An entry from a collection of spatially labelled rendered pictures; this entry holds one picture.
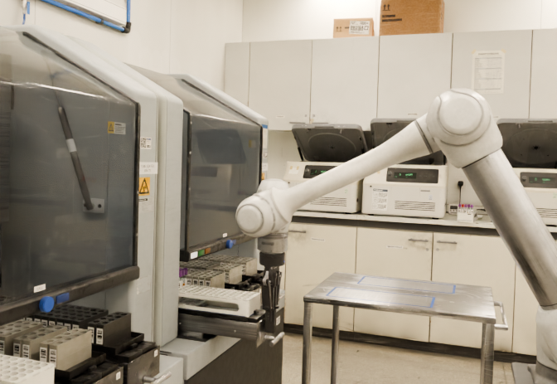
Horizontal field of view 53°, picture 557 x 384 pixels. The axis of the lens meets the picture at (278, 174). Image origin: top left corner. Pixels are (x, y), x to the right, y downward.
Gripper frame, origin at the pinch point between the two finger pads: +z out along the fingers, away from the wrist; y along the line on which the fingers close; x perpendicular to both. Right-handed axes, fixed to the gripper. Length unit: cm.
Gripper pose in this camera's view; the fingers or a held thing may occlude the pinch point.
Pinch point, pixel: (270, 320)
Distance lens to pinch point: 168.4
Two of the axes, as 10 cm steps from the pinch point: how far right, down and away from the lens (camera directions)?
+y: -3.3, 0.2, -9.4
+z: -0.3, 10.0, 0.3
